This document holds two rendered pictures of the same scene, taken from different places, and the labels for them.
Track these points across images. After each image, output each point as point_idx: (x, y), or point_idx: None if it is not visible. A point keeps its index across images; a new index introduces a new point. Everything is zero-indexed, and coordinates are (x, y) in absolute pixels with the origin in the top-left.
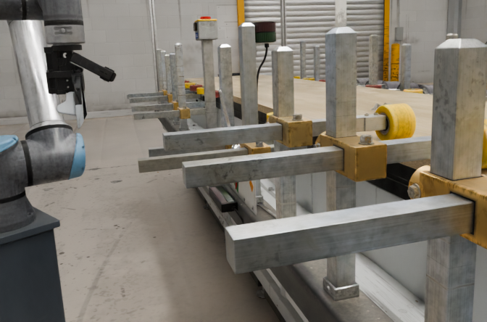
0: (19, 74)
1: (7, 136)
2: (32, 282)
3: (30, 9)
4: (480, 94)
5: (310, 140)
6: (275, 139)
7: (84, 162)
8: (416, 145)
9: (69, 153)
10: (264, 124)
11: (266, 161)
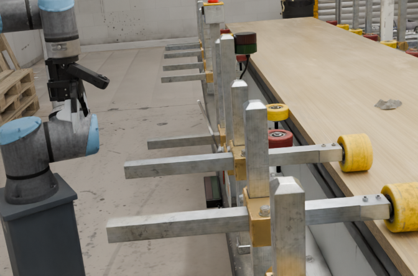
0: (43, 58)
1: (32, 119)
2: (56, 245)
3: (35, 22)
4: (300, 229)
5: None
6: (227, 170)
7: (97, 143)
8: (323, 211)
9: (84, 135)
10: (218, 153)
11: (176, 224)
